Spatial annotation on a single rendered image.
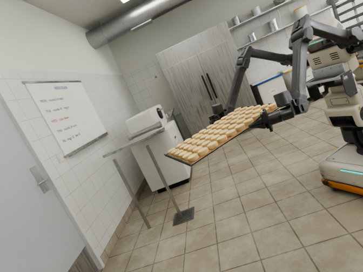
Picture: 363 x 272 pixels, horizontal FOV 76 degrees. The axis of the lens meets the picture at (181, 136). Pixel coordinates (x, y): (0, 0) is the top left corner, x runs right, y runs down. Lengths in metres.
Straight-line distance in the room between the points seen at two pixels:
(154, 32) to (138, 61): 0.72
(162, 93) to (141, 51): 1.05
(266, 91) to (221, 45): 1.27
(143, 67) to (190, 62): 1.43
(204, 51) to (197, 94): 0.78
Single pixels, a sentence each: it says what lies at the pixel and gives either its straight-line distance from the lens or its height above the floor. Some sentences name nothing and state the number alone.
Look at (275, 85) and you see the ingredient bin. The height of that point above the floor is 0.60.
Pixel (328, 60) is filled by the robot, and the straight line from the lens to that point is 1.89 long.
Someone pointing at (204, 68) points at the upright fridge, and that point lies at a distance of 4.50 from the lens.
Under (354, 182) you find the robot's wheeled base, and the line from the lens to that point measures 2.16.
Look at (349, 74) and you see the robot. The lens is 1.83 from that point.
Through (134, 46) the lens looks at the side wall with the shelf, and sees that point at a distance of 5.65.
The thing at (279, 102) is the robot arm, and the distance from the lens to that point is 1.13.
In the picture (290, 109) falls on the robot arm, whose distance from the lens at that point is 1.13.
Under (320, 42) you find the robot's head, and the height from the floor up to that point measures 1.20.
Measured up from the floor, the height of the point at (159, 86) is 1.52.
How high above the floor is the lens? 1.30
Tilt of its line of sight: 11 degrees down
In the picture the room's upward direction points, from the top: 24 degrees counter-clockwise
